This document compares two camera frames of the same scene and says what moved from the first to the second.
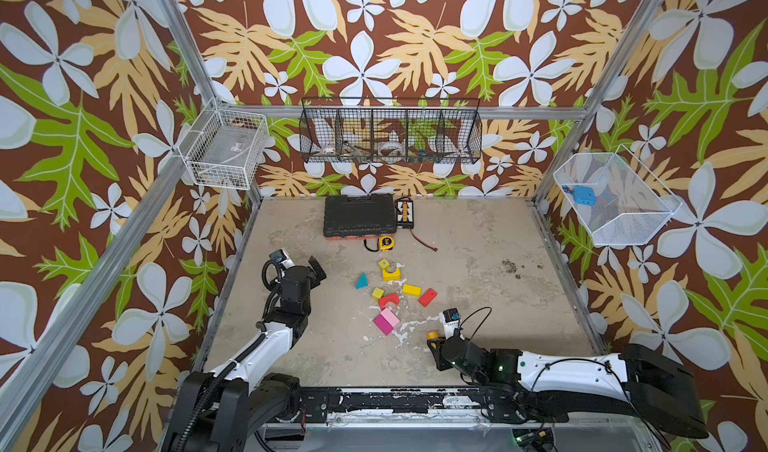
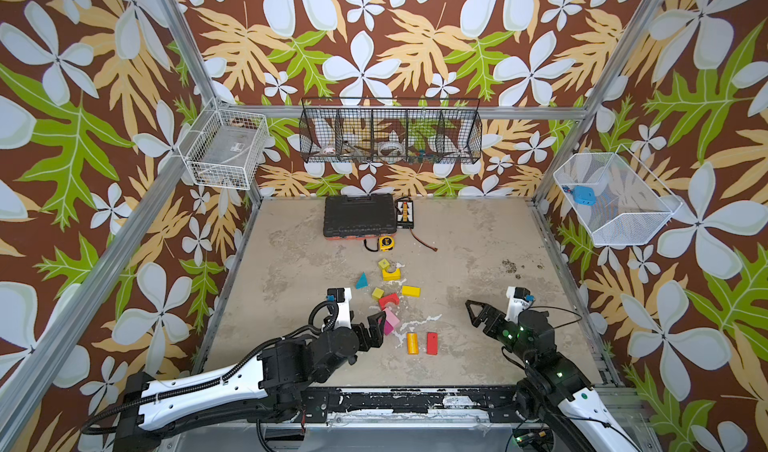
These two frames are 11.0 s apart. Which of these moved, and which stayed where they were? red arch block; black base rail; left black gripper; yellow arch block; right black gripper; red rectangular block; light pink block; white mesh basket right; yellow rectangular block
Moved: red rectangular block; left black gripper; right black gripper
Stayed: yellow arch block; light pink block; red arch block; black base rail; white mesh basket right; yellow rectangular block
